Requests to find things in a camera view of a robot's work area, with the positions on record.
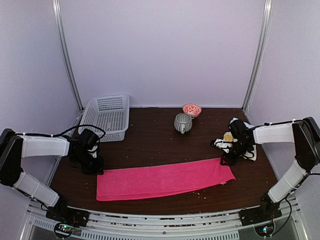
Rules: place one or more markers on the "yellow green patterned towel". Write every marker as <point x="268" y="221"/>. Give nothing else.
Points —
<point x="228" y="137"/>

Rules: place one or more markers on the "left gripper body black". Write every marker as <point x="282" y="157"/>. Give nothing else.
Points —
<point x="89" y="165"/>

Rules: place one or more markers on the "aluminium corner post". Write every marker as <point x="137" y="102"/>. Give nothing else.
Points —
<point x="257" y="64"/>
<point x="65" y="53"/>

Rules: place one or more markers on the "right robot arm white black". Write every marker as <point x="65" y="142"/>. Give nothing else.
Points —
<point x="294" y="143"/>

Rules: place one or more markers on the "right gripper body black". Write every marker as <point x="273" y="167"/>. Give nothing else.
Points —
<point x="240" y="150"/>

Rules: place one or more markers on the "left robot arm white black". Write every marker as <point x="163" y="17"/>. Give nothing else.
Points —
<point x="16" y="147"/>

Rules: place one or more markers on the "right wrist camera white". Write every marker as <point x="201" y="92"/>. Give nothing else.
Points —
<point x="221" y="144"/>

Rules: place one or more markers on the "pink microfibre towel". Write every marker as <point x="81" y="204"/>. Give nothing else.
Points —
<point x="161" y="181"/>

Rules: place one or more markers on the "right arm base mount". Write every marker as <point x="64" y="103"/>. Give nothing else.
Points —
<point x="252" y="216"/>

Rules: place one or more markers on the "red white patterned bowl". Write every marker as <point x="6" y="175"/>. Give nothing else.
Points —
<point x="192" y="109"/>

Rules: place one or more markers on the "right aluminium corner post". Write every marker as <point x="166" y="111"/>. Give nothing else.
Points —
<point x="257" y="64"/>

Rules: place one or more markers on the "left aluminium corner post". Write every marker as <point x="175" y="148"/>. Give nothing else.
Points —
<point x="65" y="53"/>

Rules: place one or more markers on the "grey striped ceramic mug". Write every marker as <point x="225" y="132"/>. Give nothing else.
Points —
<point x="183" y="123"/>

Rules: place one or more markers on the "light blue towel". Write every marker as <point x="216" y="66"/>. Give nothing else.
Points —
<point x="245" y="123"/>

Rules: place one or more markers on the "aluminium front rail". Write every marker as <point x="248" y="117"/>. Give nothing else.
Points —
<point x="221" y="225"/>

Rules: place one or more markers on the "beige towel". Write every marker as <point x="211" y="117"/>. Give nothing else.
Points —
<point x="251" y="153"/>

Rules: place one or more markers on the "white perforated plastic basket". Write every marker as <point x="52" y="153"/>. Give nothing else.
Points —
<point x="107" y="116"/>

